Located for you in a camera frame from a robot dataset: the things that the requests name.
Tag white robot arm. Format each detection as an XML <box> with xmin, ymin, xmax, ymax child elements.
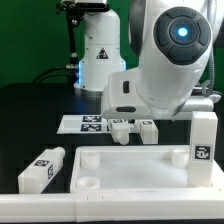
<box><xmin>74</xmin><ymin>0</ymin><xmax>224</xmax><ymax>120</ymax></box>

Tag black camera on stand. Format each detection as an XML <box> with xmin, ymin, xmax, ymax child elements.
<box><xmin>55</xmin><ymin>0</ymin><xmax>111</xmax><ymax>84</ymax></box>

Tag black cables behind base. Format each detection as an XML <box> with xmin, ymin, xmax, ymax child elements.
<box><xmin>32</xmin><ymin>64</ymin><xmax>81</xmax><ymax>84</ymax></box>

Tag white front fence bar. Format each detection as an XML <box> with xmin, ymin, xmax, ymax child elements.
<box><xmin>0</xmin><ymin>191</ymin><xmax>224</xmax><ymax>223</ymax></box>

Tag white desk top tray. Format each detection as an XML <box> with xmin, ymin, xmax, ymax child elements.
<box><xmin>69</xmin><ymin>145</ymin><xmax>224</xmax><ymax>194</ymax></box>

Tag white marker sheet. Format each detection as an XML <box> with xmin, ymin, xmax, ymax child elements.
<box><xmin>57</xmin><ymin>115</ymin><xmax>110</xmax><ymax>134</ymax></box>

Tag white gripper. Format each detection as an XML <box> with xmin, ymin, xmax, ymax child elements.
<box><xmin>100</xmin><ymin>68</ymin><xmax>223</xmax><ymax>121</ymax></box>

